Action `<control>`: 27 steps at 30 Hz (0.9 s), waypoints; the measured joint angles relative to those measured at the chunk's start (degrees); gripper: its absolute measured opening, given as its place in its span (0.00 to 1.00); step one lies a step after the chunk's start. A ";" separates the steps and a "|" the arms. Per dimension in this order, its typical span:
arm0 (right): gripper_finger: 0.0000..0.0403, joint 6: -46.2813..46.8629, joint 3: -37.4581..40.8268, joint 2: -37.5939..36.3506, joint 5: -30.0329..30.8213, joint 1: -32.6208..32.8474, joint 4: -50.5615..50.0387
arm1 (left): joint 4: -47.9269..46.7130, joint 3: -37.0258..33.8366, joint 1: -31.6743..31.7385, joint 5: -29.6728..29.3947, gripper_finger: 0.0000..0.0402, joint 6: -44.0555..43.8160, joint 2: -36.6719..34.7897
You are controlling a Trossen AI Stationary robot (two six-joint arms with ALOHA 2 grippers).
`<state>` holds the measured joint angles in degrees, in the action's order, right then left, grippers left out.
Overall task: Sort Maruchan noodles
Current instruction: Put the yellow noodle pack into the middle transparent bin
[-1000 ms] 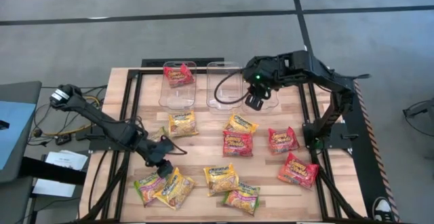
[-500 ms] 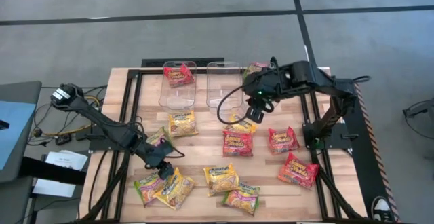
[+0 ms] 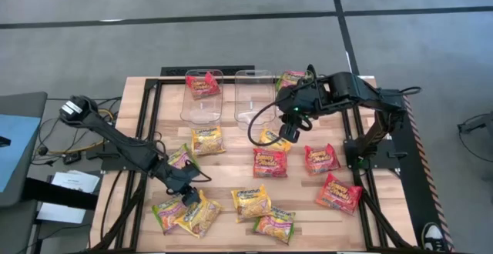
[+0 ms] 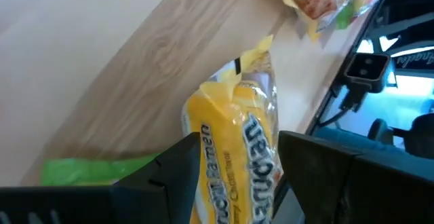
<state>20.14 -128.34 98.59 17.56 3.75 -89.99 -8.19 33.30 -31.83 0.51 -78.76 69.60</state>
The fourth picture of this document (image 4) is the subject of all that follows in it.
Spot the black aluminium table frame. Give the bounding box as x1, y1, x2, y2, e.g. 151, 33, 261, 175
304, 0, 434, 136

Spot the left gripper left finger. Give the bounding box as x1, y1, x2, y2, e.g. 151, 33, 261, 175
0, 131, 201, 224

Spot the green pink Maruchan ramen packet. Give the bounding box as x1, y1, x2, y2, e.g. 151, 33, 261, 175
318, 0, 399, 31
41, 153, 162, 187

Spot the black camera cable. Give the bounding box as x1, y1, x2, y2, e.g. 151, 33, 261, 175
317, 88, 369, 129

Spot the dark lettered banner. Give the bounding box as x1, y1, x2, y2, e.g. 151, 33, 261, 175
393, 52, 434, 71

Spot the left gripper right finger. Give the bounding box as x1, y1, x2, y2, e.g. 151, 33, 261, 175
277, 130, 434, 224

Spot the black table-level camera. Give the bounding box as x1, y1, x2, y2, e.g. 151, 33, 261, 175
343, 52, 391, 94

